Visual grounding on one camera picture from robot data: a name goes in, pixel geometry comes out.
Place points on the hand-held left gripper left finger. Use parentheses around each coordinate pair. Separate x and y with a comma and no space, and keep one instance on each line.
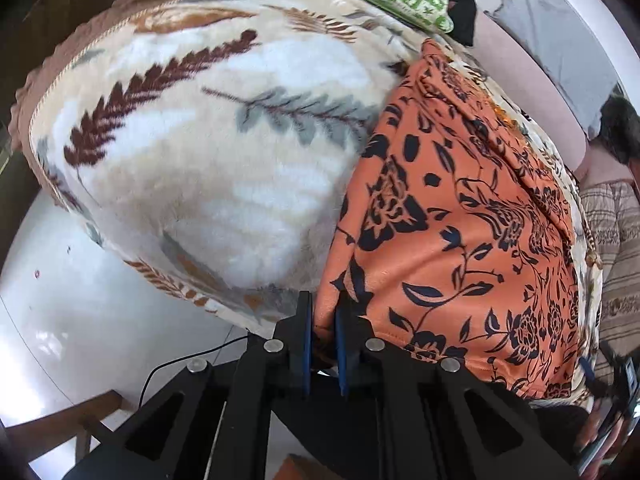
(306,345)

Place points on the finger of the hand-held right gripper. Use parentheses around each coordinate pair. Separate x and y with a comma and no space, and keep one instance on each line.
(589,371)

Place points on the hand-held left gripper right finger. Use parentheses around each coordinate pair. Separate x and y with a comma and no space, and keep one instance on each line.
(343,355)

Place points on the orange floral shirt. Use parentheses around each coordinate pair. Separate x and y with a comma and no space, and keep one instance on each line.
(450,240)

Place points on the leaf-printed fleece blanket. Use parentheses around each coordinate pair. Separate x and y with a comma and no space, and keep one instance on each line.
(210,160)

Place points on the dark fur-trimmed garment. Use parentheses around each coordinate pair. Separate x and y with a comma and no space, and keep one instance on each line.
(622,130)

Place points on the wooden stool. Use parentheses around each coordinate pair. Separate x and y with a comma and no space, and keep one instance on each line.
(65,417)

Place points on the pink sofa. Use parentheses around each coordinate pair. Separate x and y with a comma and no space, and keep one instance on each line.
(530,90)

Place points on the grey pillow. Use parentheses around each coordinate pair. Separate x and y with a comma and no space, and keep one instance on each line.
(555,35)

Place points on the black cloth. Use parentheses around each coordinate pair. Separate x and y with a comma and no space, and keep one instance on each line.
(462,5)

